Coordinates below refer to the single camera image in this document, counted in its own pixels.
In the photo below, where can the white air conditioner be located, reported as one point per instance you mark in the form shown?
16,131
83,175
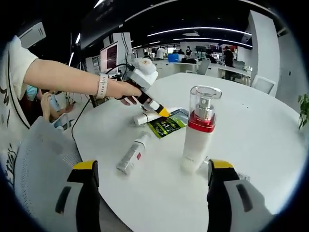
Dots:
32,33

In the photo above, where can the white framed chair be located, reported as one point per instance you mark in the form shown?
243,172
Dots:
263,84

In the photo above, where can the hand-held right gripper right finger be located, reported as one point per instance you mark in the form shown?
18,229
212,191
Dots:
219,200

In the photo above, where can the grey mesh office chair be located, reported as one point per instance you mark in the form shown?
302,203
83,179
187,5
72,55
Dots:
43,157

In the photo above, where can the green potted plant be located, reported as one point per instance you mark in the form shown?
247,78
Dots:
304,111

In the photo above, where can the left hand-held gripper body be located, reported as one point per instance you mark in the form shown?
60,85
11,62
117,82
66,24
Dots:
143,75

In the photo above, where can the white skincare tube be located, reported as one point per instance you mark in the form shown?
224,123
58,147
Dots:
147,117

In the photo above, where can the white office desk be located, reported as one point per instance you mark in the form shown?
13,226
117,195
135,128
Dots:
234,71

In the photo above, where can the open laptop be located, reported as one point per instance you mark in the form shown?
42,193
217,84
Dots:
109,56

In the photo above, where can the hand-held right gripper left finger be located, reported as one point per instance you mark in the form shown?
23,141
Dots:
87,198

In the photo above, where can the white counter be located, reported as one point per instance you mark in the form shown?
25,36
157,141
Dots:
169,66

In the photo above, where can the blue box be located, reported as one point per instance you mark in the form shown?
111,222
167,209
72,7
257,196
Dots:
173,58

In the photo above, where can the ceiling light strip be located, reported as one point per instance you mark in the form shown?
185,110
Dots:
198,29

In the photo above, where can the person's left hand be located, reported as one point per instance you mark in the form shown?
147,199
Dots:
125,93

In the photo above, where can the black green skincare sachet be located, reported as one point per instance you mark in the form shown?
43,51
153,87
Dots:
166,125

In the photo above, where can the white wristwatch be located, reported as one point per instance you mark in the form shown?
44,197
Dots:
102,85

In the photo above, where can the red collar white skincare bottle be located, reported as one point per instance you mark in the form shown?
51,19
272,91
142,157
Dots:
198,135

